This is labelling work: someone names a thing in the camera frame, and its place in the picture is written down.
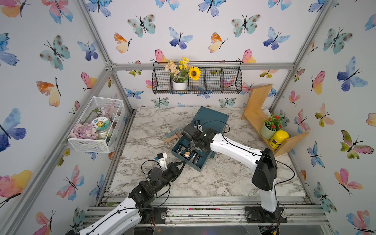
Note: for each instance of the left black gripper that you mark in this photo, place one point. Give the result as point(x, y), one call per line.
point(173, 170)

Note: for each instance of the teal top drawer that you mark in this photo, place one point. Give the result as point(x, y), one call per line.
point(198, 158)

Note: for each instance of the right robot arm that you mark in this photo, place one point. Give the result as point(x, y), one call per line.
point(262, 162)

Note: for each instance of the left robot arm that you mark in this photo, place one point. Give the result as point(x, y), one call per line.
point(137, 206)

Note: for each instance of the small wooden dustpan brush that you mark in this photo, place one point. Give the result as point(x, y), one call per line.
point(176, 134)

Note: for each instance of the wooden zigzag shelf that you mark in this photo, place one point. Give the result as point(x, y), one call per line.
point(255, 115)

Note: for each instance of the white flower pot with sunflower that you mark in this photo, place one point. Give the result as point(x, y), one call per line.
point(180, 73)

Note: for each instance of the green pot red flowers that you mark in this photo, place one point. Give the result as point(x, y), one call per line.
point(271, 125)

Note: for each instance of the yellow canister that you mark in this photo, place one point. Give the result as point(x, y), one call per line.
point(278, 138)

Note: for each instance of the round green tin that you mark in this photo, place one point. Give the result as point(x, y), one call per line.
point(101, 124)

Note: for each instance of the pink artificial flowers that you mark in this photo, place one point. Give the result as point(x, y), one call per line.
point(84, 131)

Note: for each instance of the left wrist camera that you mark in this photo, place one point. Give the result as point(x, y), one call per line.
point(162, 160)

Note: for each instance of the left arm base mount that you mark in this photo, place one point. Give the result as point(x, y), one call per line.
point(153, 215)

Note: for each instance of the white mesh wall basket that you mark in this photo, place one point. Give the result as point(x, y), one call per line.
point(113, 109)

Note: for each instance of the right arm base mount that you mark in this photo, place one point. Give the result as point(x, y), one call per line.
point(256, 214)

